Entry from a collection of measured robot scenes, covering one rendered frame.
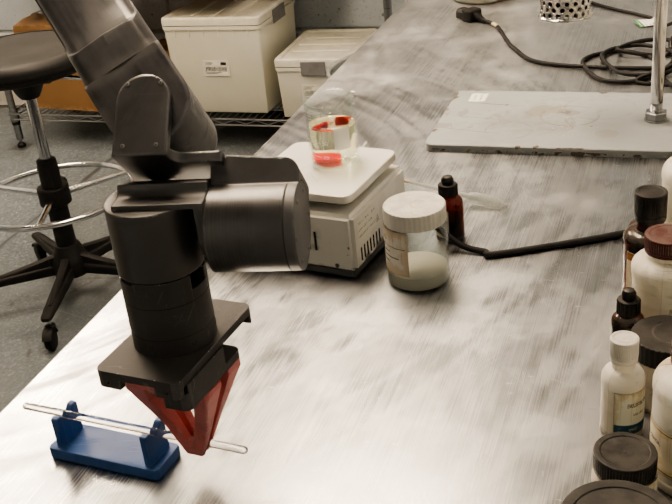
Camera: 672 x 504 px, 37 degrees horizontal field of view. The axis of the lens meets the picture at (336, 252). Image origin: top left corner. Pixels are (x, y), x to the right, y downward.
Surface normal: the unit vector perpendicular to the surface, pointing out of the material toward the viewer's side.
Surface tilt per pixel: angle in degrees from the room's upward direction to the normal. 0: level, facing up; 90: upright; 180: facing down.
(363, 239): 90
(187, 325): 90
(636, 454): 1
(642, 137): 0
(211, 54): 93
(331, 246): 90
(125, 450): 0
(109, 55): 47
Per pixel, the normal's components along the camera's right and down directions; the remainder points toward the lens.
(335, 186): -0.10, -0.88
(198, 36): -0.31, 0.51
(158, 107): -0.16, -0.29
